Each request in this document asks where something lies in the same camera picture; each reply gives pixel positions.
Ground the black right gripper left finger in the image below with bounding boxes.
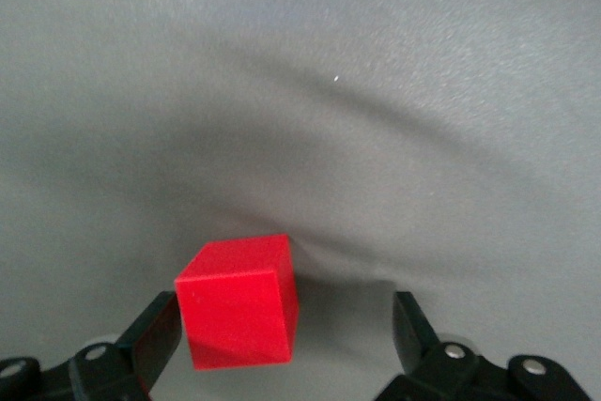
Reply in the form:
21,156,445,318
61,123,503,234
0,291,182,401

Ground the red cube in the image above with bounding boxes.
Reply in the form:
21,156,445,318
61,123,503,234
173,233,301,372

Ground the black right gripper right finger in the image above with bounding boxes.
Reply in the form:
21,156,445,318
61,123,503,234
373,291,593,401

